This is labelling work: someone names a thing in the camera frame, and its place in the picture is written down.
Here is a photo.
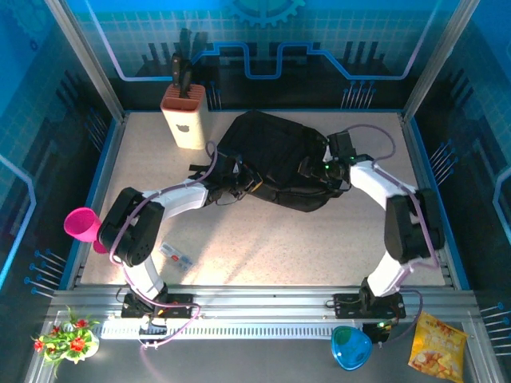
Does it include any black backpack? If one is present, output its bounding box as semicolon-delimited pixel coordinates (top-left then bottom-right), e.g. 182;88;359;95
189;110;352;213

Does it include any beige knife block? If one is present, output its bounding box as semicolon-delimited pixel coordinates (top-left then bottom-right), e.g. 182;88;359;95
160;83;208;151

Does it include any pink plastic goblet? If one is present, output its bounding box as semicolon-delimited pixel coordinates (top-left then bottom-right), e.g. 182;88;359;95
63;206;109;255

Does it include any black controller box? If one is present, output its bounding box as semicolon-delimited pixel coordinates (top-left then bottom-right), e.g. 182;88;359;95
362;321;394;348

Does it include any blue plastic bowl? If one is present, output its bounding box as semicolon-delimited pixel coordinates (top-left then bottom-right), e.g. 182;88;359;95
331;325;374;372

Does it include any yellow snack bag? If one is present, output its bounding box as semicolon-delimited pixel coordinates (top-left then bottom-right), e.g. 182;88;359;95
407;313;468;382

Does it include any potted plant with red flowers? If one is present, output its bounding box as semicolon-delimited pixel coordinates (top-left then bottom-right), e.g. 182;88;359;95
31;306;101;366

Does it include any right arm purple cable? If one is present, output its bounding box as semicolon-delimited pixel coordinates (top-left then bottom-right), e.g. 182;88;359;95
343;123;439;348

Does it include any black-handled knife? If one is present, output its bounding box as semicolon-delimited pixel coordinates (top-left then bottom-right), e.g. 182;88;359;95
179;59;196;100
170;53;184;87

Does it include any aluminium mounting rail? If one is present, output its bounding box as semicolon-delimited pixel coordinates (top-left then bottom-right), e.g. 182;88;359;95
50;285;480;320

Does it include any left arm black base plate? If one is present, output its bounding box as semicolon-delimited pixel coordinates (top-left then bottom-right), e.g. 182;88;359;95
121;293;192;319

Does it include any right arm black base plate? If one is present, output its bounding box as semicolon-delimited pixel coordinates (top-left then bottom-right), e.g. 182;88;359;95
333;293;406;320

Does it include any slotted grey cable duct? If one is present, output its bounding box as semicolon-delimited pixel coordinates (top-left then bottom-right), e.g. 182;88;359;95
97;322;340;340

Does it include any aluminium frame post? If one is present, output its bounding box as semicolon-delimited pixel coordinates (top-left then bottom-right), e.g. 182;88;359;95
401;0;482;123
43;0;129;123

